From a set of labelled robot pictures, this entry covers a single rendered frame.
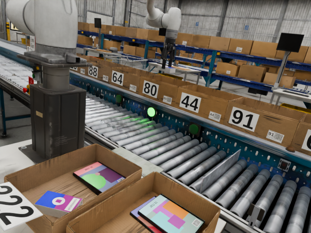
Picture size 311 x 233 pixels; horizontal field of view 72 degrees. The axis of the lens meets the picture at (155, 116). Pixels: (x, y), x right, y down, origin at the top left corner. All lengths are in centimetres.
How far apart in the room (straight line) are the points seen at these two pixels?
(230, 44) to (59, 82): 564
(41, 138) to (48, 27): 47
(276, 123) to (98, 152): 97
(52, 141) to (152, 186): 47
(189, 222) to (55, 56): 78
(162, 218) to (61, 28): 78
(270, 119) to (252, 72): 448
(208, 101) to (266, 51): 464
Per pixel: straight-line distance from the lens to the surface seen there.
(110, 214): 79
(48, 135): 103
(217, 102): 146
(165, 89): 167
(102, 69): 223
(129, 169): 93
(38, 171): 93
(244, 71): 589
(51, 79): 101
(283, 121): 137
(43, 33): 97
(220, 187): 109
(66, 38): 96
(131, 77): 192
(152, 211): 81
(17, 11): 112
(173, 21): 171
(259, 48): 609
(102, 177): 93
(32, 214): 70
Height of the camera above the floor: 132
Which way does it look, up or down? 19 degrees down
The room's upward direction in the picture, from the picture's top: 9 degrees clockwise
